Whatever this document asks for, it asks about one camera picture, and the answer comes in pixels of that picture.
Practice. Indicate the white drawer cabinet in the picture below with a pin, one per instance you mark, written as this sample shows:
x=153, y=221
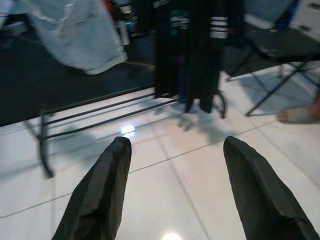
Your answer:
x=307, y=17

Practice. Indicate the black metal clothes rack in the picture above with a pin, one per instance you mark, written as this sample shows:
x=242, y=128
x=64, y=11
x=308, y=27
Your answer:
x=45, y=150

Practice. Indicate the person foot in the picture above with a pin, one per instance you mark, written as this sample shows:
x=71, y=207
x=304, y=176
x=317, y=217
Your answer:
x=297, y=116

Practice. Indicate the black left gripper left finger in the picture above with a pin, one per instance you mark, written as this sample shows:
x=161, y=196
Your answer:
x=100, y=195

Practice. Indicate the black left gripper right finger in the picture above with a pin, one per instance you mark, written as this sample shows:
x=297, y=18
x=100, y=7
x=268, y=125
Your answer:
x=257, y=195

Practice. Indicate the light blue denim shorts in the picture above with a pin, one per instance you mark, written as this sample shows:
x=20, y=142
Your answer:
x=75, y=32

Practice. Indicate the black folding chair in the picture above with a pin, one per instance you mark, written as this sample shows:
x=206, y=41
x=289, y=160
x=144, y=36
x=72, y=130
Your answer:
x=282, y=45

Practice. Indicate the black floor mat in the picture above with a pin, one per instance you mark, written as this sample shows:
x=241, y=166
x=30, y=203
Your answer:
x=50, y=87

